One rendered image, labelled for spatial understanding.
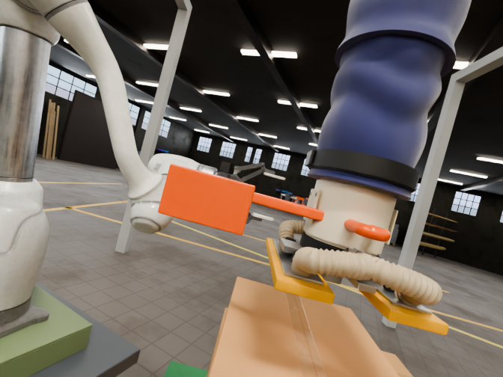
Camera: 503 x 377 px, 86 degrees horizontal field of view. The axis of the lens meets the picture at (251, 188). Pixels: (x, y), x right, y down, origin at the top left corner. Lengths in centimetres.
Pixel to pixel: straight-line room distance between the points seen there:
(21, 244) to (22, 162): 26
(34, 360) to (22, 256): 22
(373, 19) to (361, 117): 19
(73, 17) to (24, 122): 30
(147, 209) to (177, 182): 45
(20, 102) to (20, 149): 12
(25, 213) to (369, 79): 76
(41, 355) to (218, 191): 64
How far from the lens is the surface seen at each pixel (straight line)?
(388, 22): 63
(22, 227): 74
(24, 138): 92
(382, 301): 55
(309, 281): 49
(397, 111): 58
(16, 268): 76
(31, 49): 93
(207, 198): 26
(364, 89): 59
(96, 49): 79
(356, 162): 53
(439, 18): 68
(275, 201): 55
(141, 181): 73
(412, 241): 387
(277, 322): 76
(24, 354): 79
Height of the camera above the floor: 127
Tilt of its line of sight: 1 degrees down
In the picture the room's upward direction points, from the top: 15 degrees clockwise
